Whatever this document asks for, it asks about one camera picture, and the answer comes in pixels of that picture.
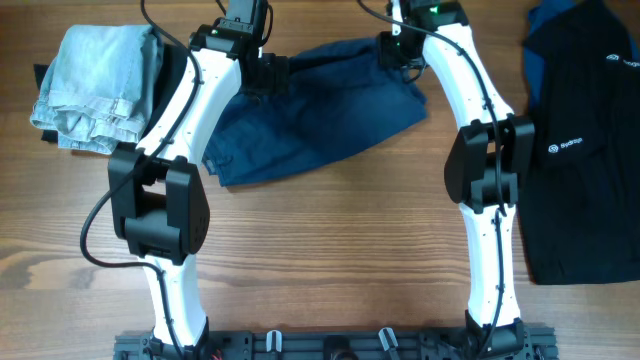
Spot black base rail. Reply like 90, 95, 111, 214
113, 327, 559, 360

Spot folded light blue jeans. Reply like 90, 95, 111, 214
30, 25, 164, 155

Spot black logo shirt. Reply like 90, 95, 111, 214
519, 1, 639, 285

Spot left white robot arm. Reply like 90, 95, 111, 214
108, 0, 289, 359

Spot dark blue shorts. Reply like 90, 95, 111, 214
203, 38, 427, 187

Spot folded black garment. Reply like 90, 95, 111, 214
33, 45, 187, 144

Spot blue garment under shirt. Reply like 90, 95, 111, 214
522, 0, 640, 111

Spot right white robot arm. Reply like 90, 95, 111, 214
379, 1, 534, 359

